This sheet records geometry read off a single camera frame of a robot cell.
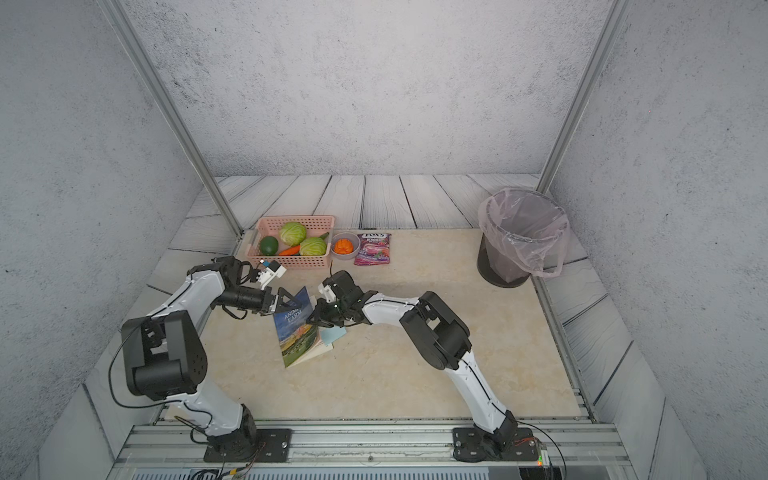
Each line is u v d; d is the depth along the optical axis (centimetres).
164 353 47
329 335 89
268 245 112
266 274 81
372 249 112
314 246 107
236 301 74
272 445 73
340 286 76
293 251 111
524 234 101
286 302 78
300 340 87
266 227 119
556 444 70
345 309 76
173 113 87
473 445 73
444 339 56
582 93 83
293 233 111
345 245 108
